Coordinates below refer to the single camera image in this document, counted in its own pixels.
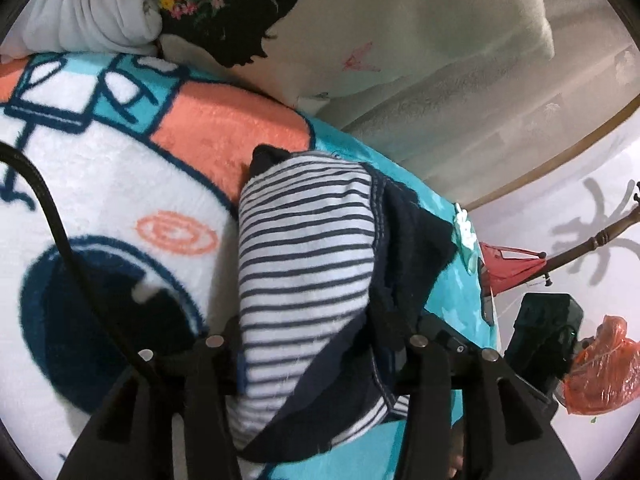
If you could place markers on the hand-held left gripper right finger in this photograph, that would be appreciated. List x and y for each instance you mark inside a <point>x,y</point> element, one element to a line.
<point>425,375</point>

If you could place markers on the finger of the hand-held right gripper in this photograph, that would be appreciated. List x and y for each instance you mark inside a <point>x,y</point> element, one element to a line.
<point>455,344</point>

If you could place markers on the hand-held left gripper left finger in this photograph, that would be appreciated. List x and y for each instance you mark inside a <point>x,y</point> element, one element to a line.
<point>215,375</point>

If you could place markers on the navy striped pants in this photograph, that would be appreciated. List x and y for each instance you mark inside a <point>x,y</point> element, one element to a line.
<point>305,270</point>

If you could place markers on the dark phone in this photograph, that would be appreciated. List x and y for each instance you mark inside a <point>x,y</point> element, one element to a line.
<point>487,295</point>

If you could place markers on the orange plastic bag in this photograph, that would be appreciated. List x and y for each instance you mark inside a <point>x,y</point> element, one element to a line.
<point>600,370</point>

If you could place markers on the red bag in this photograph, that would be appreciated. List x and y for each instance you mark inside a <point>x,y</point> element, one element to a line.
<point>505,267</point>

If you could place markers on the teal oval case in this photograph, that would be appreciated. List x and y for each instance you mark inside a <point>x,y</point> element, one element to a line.
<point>471,260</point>

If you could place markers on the wooden coat rack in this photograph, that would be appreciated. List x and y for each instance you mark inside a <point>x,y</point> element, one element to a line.
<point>590,245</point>

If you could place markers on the white glove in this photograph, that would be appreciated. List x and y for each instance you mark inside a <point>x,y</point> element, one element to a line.
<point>465,225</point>

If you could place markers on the beige covered sofa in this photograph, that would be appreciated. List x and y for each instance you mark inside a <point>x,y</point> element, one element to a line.
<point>475,125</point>

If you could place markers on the teal printed plush blanket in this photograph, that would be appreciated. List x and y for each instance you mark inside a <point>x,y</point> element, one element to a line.
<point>100,185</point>

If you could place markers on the beige floral print cushion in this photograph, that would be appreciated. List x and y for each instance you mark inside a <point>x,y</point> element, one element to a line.
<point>400,35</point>

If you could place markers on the white bundled cloth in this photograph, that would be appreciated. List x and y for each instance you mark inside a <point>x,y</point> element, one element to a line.
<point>85,15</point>

